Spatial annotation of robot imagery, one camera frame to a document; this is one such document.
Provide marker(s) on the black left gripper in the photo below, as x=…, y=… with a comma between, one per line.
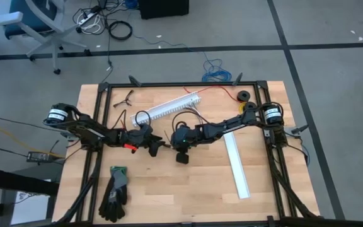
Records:
x=148, y=138

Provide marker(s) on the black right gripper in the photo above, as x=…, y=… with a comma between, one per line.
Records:
x=181, y=148

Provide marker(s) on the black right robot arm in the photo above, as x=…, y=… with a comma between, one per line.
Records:
x=232, y=126

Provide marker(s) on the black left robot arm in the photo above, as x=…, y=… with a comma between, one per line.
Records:
x=87, y=127

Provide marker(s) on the black work glove green cuff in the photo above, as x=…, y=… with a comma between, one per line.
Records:
x=115, y=195

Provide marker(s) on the black angled connector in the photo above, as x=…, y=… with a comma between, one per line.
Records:
x=298, y=129

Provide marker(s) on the black power adapter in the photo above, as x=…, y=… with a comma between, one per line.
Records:
x=38, y=156

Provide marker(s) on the black box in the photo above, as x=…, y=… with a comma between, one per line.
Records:
x=162, y=8

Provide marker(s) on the white power strip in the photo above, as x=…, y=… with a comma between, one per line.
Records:
x=88, y=16

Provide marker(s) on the dark desk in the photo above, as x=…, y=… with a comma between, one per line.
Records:
x=17, y=184

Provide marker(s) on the white office chair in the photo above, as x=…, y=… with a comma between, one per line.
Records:
x=39, y=19

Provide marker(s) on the white duct cover strip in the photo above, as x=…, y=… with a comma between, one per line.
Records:
x=236, y=164

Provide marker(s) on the black aluminium table frame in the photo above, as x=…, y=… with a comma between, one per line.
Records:
x=181, y=84

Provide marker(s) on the grey metal bracket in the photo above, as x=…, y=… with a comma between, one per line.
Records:
x=266, y=132
x=69, y=135

